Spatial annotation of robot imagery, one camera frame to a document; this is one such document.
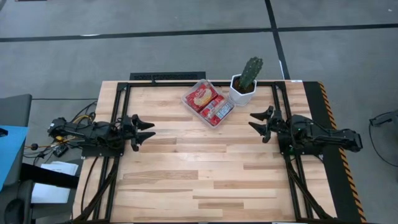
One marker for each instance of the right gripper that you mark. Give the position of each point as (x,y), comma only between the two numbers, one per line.
(278,127)

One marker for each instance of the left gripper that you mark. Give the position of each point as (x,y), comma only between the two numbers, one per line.
(128,130)

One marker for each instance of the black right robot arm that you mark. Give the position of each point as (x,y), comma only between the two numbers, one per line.
(326,137)

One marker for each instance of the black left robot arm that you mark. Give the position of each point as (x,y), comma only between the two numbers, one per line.
(90,132)

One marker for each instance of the white plant pot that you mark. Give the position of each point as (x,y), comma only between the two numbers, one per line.
(241,98)

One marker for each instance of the clear plastic bin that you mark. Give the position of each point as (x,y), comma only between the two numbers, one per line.
(214,126)

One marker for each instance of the green cactus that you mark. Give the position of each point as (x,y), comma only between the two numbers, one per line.
(250,73)

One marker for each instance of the black vent grille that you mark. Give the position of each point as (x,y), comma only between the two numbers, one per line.
(168,76)

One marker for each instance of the black power adapter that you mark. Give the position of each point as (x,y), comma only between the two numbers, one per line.
(60,150)

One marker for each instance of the black mat with hazard stripes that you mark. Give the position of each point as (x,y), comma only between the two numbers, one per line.
(331,186)

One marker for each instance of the white papers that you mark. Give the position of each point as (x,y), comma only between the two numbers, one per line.
(53,193)

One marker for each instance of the blue board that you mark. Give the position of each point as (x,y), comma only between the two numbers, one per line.
(11,152)

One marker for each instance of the black aluminium table frame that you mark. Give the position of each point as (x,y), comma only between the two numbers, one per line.
(293,183)

